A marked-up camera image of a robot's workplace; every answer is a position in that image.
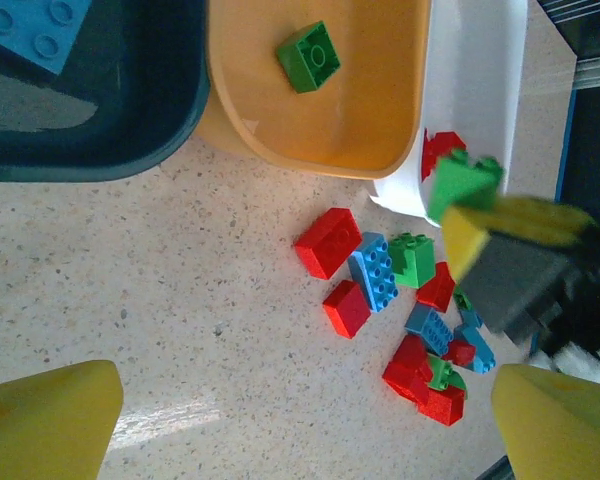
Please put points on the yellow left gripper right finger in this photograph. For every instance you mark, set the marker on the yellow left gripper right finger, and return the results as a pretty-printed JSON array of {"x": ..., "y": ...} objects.
[{"x": 560, "y": 430}]

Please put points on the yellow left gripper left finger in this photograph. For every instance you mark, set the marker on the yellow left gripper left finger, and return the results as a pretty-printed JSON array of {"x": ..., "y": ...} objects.
[{"x": 45, "y": 425}]

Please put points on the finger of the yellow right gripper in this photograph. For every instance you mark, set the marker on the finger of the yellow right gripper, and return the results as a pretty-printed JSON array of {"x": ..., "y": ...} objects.
[
  {"x": 462, "y": 240},
  {"x": 530, "y": 220}
]

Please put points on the green lego brick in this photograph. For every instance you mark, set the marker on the green lego brick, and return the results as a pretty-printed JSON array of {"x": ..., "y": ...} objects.
[
  {"x": 442, "y": 372},
  {"x": 460, "y": 185},
  {"x": 412, "y": 260},
  {"x": 462, "y": 300},
  {"x": 310, "y": 57}
]

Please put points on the small blue lego brick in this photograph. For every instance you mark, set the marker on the small blue lego brick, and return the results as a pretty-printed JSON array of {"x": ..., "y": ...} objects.
[
  {"x": 470, "y": 318},
  {"x": 477, "y": 352}
]

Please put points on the long blue lego brick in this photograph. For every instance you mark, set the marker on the long blue lego brick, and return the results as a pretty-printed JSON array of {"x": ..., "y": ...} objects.
[
  {"x": 375, "y": 272},
  {"x": 30, "y": 30},
  {"x": 430, "y": 330}
]

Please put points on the large red lego brick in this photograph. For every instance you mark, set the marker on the large red lego brick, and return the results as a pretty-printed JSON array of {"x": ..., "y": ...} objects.
[{"x": 330, "y": 242}]

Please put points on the white plastic container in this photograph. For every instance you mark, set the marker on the white plastic container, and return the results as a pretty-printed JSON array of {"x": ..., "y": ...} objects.
[{"x": 480, "y": 75}]

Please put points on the orange plastic container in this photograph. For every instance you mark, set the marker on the orange plastic container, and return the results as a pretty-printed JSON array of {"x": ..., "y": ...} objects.
[{"x": 370, "y": 100}]

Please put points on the dark teal plastic container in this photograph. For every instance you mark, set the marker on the dark teal plastic container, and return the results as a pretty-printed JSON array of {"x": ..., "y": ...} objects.
[{"x": 130, "y": 100}]

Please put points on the blue table side strip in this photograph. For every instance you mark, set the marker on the blue table side strip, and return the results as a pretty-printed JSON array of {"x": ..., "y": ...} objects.
[{"x": 566, "y": 150}]

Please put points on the aluminium table side rail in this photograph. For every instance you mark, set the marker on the aluminium table side rail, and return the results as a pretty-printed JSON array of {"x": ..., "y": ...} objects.
[{"x": 595, "y": 70}]

